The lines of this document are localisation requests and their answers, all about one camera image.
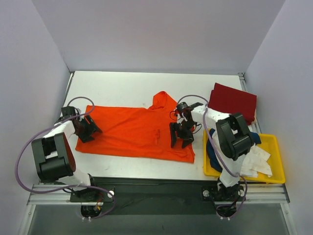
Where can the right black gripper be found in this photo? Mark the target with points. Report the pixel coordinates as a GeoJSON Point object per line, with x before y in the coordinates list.
{"type": "Point", "coordinates": [182, 132]}

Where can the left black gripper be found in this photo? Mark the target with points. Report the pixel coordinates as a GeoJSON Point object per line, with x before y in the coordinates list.
{"type": "Point", "coordinates": [84, 128]}

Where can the orange t shirt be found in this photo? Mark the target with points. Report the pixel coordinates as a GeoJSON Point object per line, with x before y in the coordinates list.
{"type": "Point", "coordinates": [136, 132]}

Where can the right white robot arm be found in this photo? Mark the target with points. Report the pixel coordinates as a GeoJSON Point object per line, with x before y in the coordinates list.
{"type": "Point", "coordinates": [231, 141]}

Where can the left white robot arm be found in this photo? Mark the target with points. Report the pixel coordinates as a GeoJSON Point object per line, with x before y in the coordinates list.
{"type": "Point", "coordinates": [54, 159]}

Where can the navy blue t shirt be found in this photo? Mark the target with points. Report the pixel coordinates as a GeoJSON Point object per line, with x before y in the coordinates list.
{"type": "Point", "coordinates": [212, 156]}

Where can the dark red folded t shirt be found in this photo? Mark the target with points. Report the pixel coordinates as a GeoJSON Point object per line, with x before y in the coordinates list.
{"type": "Point", "coordinates": [229, 100]}

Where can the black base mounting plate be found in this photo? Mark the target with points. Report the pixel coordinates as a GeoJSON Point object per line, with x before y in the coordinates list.
{"type": "Point", "coordinates": [131, 196]}

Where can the white t shirt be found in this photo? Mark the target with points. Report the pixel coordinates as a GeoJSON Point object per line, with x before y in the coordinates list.
{"type": "Point", "coordinates": [256, 162]}

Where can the yellow plastic tray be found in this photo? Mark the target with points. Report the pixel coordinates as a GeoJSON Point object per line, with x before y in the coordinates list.
{"type": "Point", "coordinates": [270, 145]}

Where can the aluminium frame rail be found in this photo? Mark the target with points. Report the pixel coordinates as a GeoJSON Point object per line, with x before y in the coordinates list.
{"type": "Point", "coordinates": [256, 194]}

